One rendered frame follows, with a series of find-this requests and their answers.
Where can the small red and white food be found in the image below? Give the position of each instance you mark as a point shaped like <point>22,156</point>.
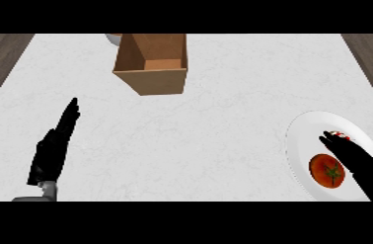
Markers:
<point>340,135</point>

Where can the open brown cardboard box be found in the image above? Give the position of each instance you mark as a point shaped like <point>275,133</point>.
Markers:
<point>153,65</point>

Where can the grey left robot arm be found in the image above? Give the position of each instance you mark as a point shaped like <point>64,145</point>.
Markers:
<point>45,192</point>

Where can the white round plate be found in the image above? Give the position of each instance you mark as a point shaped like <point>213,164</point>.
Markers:
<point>305,146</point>

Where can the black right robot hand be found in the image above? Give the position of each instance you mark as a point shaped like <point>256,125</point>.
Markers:
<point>350,155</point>

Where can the red tomato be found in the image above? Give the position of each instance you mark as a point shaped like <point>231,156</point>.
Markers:
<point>325,172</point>

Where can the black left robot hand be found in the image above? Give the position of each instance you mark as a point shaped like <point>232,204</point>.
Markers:
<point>51,155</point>

